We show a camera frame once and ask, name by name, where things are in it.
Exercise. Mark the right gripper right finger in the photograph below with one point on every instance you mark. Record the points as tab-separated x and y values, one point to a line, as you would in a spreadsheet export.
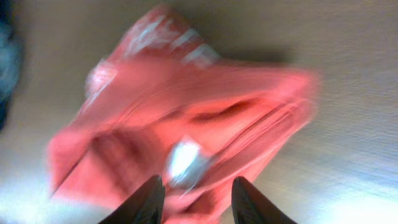
250	206

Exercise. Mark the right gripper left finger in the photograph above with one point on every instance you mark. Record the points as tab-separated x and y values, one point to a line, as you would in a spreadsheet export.
144	206

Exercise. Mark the orange t-shirt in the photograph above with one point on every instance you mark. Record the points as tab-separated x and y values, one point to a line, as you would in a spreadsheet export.
165	103

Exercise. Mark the dark folded clothes pile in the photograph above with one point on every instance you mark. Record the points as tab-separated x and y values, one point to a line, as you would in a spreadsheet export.
11	59

